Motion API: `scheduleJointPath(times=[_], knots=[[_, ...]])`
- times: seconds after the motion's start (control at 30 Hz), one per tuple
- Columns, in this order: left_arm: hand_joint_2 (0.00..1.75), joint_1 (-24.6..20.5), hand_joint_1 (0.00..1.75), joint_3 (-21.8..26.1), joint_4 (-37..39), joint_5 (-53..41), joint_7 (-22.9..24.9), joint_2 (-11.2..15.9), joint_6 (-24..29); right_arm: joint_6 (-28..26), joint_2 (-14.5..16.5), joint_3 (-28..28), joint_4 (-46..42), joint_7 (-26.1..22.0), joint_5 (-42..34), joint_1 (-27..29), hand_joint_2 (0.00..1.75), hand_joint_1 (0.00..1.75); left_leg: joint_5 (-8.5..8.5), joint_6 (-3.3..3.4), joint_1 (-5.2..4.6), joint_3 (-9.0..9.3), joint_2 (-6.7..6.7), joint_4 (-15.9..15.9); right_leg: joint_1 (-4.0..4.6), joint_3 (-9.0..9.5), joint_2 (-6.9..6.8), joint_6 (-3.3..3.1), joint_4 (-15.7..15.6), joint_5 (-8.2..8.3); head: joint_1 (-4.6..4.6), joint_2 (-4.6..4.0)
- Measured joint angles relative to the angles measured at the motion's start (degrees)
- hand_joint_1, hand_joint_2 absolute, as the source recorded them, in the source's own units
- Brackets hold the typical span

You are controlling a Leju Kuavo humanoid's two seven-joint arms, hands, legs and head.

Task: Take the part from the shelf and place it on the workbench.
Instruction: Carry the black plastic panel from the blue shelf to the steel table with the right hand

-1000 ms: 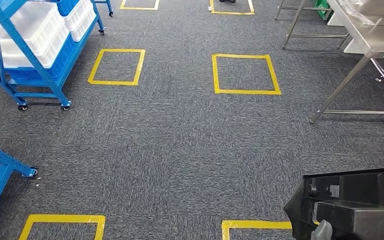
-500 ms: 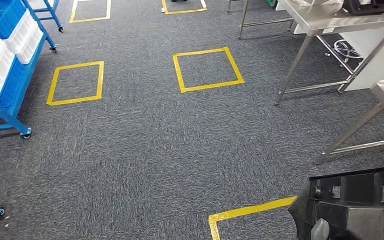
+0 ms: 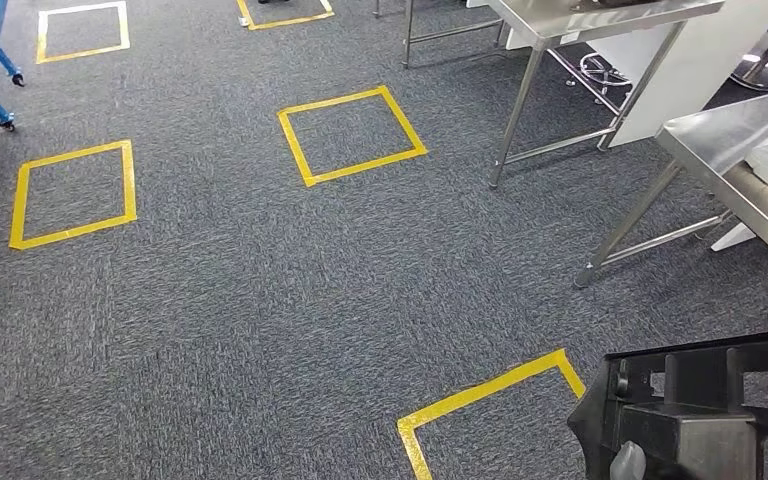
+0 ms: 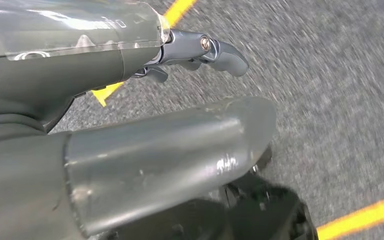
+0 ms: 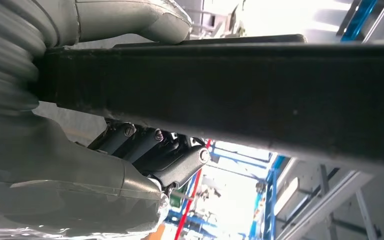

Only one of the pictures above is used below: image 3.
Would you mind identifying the stainless steel table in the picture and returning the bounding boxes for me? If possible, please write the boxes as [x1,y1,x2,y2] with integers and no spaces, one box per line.
[373,0,726,191]

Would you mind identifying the black plastic plate holder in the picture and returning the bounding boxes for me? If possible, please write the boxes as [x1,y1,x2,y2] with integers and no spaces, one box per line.
[567,327,768,480]

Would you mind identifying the chrome wire round base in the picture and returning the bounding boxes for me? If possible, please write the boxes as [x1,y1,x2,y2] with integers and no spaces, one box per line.
[566,51,634,107]

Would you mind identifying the stainless steel workbench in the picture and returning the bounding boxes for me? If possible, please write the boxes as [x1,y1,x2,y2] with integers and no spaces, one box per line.
[572,84,768,290]

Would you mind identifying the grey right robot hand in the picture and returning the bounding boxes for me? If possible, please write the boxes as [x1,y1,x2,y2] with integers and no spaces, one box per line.
[609,440,648,480]

